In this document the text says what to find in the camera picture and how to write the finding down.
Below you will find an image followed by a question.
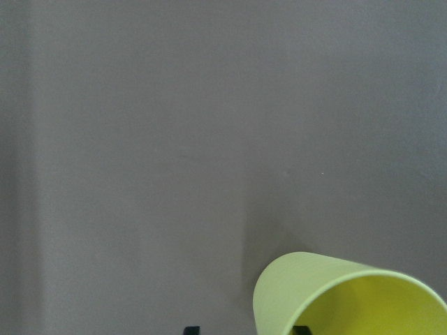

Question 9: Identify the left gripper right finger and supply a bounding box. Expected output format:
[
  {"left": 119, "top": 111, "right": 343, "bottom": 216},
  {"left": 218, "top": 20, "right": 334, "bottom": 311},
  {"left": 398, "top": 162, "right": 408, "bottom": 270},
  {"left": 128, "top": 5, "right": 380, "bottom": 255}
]
[{"left": 292, "top": 325, "right": 311, "bottom": 335}]

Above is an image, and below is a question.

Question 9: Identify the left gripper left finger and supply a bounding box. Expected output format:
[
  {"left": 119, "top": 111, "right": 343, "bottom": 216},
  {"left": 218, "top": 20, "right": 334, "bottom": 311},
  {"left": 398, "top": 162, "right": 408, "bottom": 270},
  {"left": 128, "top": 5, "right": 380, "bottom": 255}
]
[{"left": 184, "top": 326, "right": 200, "bottom": 335}]

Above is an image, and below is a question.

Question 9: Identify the yellow plastic cup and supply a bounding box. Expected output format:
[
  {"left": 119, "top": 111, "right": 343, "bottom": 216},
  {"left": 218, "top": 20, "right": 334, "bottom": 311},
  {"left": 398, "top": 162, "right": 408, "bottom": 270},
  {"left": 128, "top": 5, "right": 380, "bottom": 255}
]
[{"left": 253, "top": 252, "right": 446, "bottom": 334}]

